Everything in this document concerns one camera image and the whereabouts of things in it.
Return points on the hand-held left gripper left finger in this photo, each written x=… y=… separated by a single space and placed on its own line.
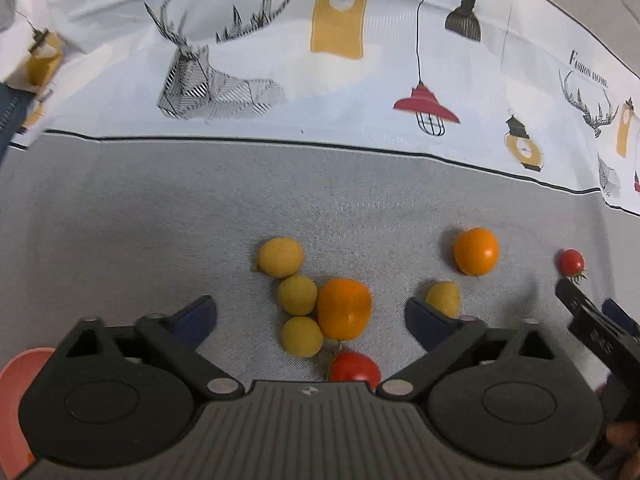
x=196 y=319

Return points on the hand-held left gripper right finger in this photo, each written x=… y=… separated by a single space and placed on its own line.
x=429 y=321

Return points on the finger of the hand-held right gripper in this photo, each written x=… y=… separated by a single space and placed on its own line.
x=622 y=316
x=587 y=317

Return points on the small yellow round fruit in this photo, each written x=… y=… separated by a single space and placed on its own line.
x=445 y=297
x=297 y=295
x=280 y=257
x=302 y=337

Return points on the red cherry tomato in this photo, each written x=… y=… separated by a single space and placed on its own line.
x=355 y=369
x=571 y=262

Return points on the orange kumquat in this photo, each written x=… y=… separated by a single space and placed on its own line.
x=476 y=251
x=344 y=308

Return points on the pink round plate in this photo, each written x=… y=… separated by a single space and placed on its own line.
x=12 y=390

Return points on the person's right hand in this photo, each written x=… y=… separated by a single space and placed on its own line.
x=625 y=437

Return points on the grey printed cloth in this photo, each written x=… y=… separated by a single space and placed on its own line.
x=150 y=210

